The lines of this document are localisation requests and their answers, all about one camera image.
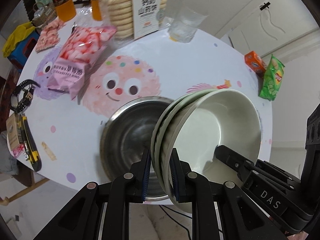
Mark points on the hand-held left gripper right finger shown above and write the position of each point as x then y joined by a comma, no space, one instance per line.
175,180

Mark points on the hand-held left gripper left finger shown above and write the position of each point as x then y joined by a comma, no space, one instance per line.
147,177

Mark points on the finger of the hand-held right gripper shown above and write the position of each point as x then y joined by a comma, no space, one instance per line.
235,162

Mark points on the small green bowl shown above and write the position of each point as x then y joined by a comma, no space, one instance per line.
163,140

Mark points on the large green bowl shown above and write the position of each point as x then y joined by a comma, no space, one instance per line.
155,135

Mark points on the cream ribbed bowl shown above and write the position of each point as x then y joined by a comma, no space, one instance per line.
225,120

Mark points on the large steel bowl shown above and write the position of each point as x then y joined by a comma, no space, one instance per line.
130,130

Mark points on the green chips bag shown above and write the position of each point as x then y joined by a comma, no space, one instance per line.
272,80

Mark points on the orange snack box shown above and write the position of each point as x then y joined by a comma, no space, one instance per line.
255,62

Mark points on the printed tablecloth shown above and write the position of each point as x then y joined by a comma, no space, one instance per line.
175,62

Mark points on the yellow utility knife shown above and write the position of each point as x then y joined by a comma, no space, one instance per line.
30,145

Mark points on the wooden chair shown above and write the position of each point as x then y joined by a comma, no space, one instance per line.
25,190

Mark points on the pink marshmallow bag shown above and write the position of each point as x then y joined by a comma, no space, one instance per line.
80,55

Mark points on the small cardboard box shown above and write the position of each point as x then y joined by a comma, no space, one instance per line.
13,132

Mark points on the grey cloth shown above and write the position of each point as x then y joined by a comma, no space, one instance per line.
6,152

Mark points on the clear glass cup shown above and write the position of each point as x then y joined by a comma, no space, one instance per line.
186,25

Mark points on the black wristwatch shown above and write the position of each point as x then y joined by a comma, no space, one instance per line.
22,95

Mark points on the white door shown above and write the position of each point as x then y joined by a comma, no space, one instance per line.
292,20

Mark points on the biscuit pack with white sleeve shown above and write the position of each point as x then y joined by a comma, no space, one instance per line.
145,7

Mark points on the flat pink candy packet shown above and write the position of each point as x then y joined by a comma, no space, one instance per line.
48,36

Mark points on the blue stool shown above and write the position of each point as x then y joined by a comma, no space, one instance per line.
22,52

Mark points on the orange juice bottle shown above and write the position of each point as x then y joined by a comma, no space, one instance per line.
65,5
98,2

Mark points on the woven basket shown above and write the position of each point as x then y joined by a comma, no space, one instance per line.
43,15

